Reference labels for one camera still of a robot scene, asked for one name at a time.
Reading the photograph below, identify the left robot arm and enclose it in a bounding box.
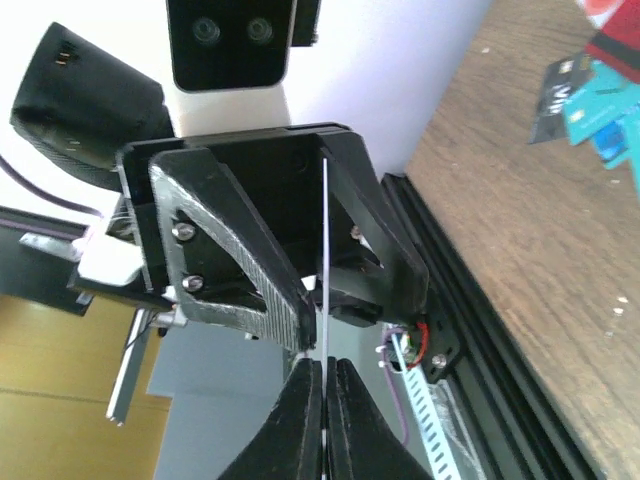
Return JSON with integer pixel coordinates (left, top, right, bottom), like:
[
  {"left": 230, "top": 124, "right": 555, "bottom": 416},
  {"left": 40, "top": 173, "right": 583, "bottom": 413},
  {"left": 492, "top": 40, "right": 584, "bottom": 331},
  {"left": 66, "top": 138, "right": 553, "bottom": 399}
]
[{"left": 10, "top": 23, "right": 385, "bottom": 351}]

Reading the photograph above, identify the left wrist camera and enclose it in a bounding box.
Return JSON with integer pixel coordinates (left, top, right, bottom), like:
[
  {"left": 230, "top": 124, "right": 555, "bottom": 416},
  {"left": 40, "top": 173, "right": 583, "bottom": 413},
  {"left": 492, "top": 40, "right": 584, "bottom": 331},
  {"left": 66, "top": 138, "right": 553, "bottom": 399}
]
[{"left": 166, "top": 0, "right": 296, "bottom": 92}]

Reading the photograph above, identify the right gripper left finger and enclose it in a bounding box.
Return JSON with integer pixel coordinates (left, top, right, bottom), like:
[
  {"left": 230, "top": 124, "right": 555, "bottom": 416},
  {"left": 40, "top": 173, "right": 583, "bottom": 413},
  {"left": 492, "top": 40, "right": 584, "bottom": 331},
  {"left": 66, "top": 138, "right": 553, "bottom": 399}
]
[{"left": 219, "top": 359, "right": 323, "bottom": 480}]

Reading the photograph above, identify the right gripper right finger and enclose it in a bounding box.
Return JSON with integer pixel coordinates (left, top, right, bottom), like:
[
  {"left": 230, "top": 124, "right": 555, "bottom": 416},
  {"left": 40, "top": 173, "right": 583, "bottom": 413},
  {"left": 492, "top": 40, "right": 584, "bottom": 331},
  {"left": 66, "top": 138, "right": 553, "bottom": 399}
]
[{"left": 325, "top": 357, "right": 430, "bottom": 480}]

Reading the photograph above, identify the black front frame rail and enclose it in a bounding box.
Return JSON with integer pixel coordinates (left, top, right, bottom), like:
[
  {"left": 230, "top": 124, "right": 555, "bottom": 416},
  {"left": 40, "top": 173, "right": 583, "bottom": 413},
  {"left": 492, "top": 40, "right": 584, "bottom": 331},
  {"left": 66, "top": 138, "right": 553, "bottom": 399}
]
[{"left": 382, "top": 174, "right": 604, "bottom": 479}]

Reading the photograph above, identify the light blue cable tray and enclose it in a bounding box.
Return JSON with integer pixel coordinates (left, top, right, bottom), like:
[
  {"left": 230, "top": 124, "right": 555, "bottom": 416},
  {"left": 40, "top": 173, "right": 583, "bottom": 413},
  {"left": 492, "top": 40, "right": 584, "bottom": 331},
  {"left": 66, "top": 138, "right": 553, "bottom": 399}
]
[{"left": 384, "top": 328, "right": 464, "bottom": 480}]

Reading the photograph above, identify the black card pair front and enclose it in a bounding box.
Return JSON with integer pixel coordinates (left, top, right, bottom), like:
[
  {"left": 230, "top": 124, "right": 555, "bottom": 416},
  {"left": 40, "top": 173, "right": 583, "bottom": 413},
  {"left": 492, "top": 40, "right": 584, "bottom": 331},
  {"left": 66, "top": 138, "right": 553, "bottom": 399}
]
[{"left": 321, "top": 157, "right": 330, "bottom": 399}]

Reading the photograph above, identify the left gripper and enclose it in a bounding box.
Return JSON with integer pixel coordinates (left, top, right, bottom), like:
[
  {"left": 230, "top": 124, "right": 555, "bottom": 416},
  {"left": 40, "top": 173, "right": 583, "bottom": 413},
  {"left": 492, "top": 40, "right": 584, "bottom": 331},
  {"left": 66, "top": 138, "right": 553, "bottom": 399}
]
[{"left": 116, "top": 123, "right": 429, "bottom": 350}]

